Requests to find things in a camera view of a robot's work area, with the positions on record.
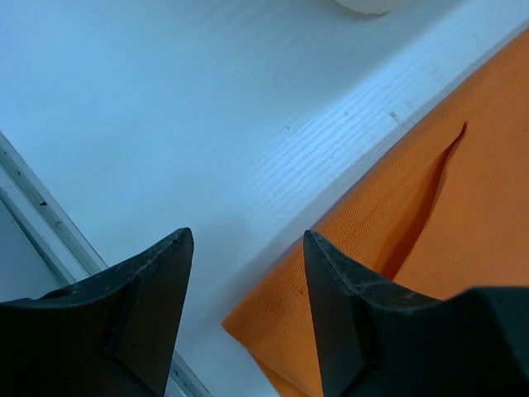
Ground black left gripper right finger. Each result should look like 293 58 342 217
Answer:
303 231 528 396

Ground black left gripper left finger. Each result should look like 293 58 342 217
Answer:
1 227 193 396

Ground orange trousers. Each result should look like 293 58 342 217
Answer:
223 33 528 396

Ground cream perforated plastic basket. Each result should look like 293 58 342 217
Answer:
336 0 407 16

